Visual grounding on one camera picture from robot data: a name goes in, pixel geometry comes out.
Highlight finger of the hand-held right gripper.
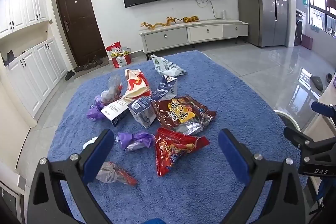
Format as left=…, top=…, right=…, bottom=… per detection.
left=283, top=126, right=315, bottom=150
left=311, top=101, right=336, bottom=117

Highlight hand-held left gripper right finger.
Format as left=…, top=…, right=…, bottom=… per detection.
left=218, top=128, right=313, bottom=224

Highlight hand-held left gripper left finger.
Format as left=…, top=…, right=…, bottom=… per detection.
left=28, top=129, right=116, bottom=224

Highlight white round trash bin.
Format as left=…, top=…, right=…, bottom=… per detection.
left=274, top=109, right=302, bottom=132

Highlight red clear wrapper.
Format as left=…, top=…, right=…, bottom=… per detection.
left=96, top=161, right=137, bottom=186

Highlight purple silver wrapper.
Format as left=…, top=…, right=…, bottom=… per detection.
left=117, top=132, right=156, bottom=152

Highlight white paper box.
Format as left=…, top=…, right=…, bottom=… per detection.
left=101, top=98, right=130, bottom=126

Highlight red snack packet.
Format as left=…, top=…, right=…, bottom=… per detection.
left=155, top=127, right=210, bottom=177

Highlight dark blue silver carton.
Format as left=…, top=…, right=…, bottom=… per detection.
left=128, top=96, right=158, bottom=129

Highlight brown snack packet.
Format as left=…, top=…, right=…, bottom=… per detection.
left=152, top=94, right=217, bottom=135

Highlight clear plastic wrap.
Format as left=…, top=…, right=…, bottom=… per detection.
left=101, top=74, right=123, bottom=105

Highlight red white snack bag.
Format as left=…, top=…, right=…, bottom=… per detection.
left=121, top=68, right=153, bottom=106

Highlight blue white carton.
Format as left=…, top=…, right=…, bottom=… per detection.
left=152, top=75, right=178, bottom=101

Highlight white green plastic bag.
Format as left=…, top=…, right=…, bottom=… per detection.
left=152, top=55, right=186, bottom=77

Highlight beige marble table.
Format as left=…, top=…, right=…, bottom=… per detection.
left=302, top=74, right=336, bottom=140

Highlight blue fluffy rug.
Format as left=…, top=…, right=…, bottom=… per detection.
left=47, top=50, right=309, bottom=224

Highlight purple box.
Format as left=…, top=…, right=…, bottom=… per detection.
left=301, top=35, right=314, bottom=50

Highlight grey washing machine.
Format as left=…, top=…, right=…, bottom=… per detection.
left=294, top=11, right=306, bottom=46

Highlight brown shoe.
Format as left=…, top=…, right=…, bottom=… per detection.
left=74, top=63, right=91, bottom=73
left=89, top=55, right=104, bottom=66

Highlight red gift bag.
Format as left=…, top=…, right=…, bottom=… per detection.
left=105, top=41, right=132, bottom=69

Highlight white shoe cabinet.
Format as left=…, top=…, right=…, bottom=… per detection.
left=0, top=38, right=68, bottom=127

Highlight grey white television console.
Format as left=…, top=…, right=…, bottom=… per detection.
left=139, top=19, right=249, bottom=54

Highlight dark item on cabinet shelf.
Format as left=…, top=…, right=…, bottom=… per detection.
left=1, top=50, right=17, bottom=66

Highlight brown entrance door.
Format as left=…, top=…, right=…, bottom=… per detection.
left=54, top=0, right=109, bottom=68

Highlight long yellow dragon toy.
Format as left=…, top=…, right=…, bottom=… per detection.
left=140, top=17, right=181, bottom=30

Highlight blue wrapped cable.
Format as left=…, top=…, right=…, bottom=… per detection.
left=314, top=178, right=336, bottom=214

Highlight white wall cabinets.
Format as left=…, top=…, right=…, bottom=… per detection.
left=0, top=0, right=49, bottom=39

